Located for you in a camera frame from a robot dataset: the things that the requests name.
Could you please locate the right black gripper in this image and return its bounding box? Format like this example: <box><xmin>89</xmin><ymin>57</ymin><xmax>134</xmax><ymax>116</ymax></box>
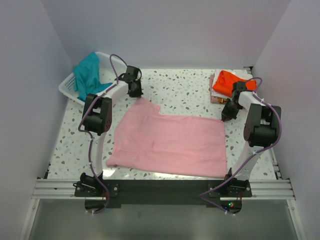
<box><xmin>221</xmin><ymin>98</ymin><xmax>242</xmax><ymax>122</ymax></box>

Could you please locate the pink t-shirt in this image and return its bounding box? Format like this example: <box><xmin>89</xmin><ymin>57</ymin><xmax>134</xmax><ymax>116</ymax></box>
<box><xmin>106</xmin><ymin>98</ymin><xmax>227</xmax><ymax>178</ymax></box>

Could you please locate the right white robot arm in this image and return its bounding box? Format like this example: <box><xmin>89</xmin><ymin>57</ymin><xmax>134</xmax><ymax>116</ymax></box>
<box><xmin>221</xmin><ymin>81</ymin><xmax>282</xmax><ymax>197</ymax></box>

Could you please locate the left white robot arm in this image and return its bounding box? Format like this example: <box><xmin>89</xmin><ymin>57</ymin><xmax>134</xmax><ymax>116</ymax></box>
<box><xmin>78</xmin><ymin>65</ymin><xmax>143</xmax><ymax>196</ymax></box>

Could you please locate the folded patterned orange garment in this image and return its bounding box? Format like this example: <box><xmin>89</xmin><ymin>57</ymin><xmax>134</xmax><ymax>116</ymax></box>
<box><xmin>217</xmin><ymin>98</ymin><xmax>229</xmax><ymax>105</ymax></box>

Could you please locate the folded light pink garment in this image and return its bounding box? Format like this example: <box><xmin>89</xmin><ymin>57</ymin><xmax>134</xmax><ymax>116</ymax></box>
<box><xmin>209</xmin><ymin>74</ymin><xmax>220</xmax><ymax>104</ymax></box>

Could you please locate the folded orange t-shirt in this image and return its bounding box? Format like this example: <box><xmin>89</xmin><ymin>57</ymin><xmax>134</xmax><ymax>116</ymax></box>
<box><xmin>212</xmin><ymin>70</ymin><xmax>258</xmax><ymax>98</ymax></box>

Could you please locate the folded white t-shirt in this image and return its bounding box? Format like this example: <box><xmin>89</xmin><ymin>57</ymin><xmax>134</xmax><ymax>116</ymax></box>
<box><xmin>211</xmin><ymin>68</ymin><xmax>254</xmax><ymax>101</ymax></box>

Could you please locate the teal t-shirt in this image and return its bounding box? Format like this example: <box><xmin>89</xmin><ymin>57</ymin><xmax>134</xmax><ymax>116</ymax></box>
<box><xmin>72</xmin><ymin>52</ymin><xmax>112</xmax><ymax>102</ymax></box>

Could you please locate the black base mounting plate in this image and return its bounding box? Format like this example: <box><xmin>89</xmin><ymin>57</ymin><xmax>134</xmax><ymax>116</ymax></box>
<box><xmin>73</xmin><ymin>175</ymin><xmax>253</xmax><ymax>213</ymax></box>

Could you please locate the aluminium frame rail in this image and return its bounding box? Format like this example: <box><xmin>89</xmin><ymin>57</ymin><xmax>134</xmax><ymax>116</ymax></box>
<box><xmin>31</xmin><ymin>179</ymin><xmax>77</xmax><ymax>200</ymax></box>

